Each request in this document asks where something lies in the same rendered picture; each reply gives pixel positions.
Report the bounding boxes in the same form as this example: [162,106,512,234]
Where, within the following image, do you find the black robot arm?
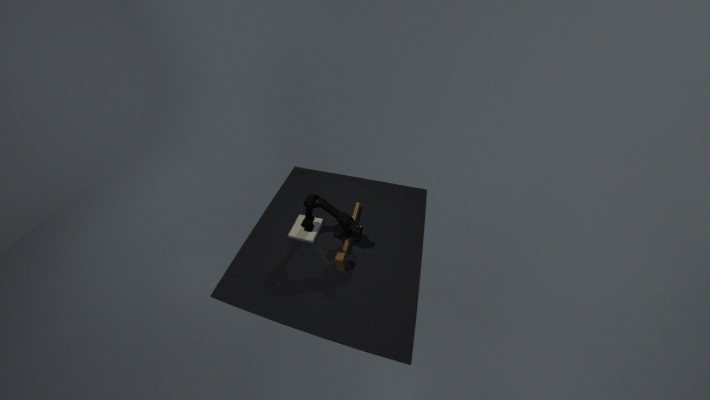
[300,194,363,236]

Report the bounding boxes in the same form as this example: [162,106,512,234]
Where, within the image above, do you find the wooden side rail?
[342,202,360,255]

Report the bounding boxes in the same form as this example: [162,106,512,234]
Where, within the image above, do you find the brown wooden post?
[335,252,347,271]

